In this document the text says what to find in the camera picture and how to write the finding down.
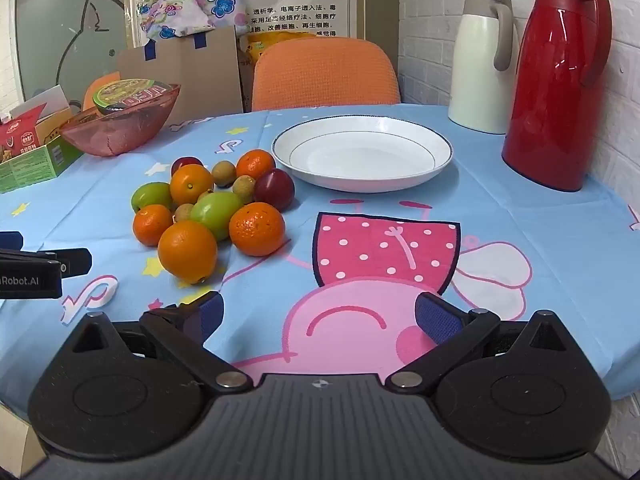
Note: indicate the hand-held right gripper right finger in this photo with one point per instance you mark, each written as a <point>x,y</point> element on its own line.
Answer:
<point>435,317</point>

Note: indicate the green apple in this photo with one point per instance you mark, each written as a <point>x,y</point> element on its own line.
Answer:
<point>150,196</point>
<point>216,213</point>

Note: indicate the red thermos jug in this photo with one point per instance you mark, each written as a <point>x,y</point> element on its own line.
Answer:
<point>550,85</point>

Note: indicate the blue cartoon printed tablecloth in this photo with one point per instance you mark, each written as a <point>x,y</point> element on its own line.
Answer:
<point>500,240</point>

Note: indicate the green carton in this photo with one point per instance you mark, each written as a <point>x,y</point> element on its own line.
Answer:
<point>35,162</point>

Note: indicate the wall poster with text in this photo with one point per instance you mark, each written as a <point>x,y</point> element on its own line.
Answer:
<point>310,5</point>

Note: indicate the frosted glass partition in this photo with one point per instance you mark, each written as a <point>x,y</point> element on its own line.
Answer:
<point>50,20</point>

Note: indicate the red snack packet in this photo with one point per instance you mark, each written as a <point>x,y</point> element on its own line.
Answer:
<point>20,132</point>

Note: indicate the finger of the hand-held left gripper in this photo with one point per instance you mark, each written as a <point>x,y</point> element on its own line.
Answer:
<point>75,261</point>
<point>10,241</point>

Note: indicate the pink plastic bowl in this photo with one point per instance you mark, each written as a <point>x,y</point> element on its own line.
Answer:
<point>115,132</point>

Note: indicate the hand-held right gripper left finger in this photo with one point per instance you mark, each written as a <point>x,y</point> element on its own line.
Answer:
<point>212,312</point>

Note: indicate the instant noodle cup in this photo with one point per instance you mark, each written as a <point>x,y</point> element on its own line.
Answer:
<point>127,92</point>

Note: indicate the large cardboard box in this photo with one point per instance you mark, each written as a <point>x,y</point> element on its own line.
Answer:
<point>200,75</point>

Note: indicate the white thermos jug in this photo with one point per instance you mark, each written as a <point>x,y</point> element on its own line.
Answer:
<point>475,70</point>

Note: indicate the floral cloth bag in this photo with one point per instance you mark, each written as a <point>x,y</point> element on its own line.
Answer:
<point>190,5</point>

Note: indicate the white plate with blue rim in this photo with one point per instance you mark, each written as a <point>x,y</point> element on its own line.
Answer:
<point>360,160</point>

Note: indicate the small cardboard box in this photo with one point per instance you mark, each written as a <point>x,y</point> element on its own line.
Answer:
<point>57,127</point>

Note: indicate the yellow plastic bag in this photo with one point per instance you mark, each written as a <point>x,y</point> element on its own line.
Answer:
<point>265,42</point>

